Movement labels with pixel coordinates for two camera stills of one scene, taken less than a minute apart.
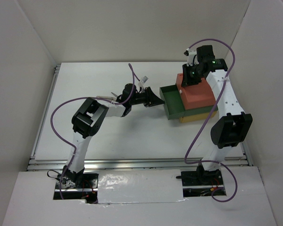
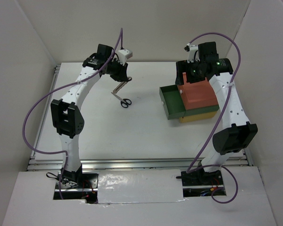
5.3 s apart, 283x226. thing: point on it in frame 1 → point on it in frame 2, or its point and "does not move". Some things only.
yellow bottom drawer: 197,117 does not move
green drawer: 174,106 does not move
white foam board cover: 162,186 does not move
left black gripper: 151,100 → 122,76
